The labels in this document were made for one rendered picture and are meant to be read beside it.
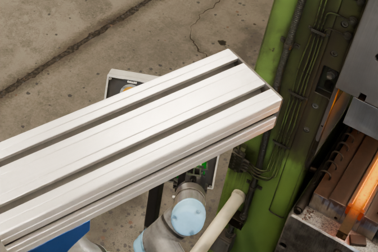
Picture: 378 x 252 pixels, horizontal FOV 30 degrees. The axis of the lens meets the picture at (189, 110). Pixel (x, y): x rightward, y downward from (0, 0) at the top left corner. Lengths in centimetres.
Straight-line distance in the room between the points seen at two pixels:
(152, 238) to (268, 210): 84
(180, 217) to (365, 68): 56
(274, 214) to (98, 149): 180
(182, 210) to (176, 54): 231
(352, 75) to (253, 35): 235
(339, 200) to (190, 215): 58
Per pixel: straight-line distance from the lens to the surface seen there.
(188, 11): 413
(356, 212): 200
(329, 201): 204
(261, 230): 251
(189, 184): 170
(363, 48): 168
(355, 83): 175
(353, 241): 205
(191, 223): 160
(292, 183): 228
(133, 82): 192
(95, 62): 373
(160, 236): 164
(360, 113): 179
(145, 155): 65
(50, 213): 61
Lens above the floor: 252
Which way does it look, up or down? 46 degrees down
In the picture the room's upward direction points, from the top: 10 degrees clockwise
